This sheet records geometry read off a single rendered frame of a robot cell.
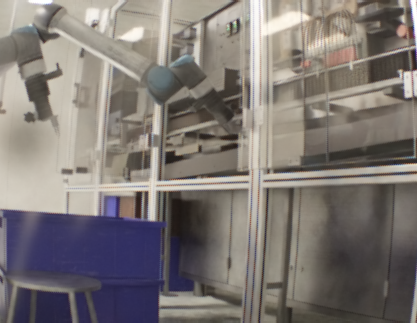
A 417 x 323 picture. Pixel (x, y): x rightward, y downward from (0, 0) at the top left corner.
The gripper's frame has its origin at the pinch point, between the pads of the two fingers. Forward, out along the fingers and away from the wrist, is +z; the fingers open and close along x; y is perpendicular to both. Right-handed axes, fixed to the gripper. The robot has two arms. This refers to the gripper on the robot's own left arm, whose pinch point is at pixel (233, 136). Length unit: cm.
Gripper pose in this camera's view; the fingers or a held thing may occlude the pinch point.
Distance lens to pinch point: 209.5
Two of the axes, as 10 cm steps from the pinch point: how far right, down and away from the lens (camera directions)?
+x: -4.6, 0.9, 8.8
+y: 6.5, -6.5, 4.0
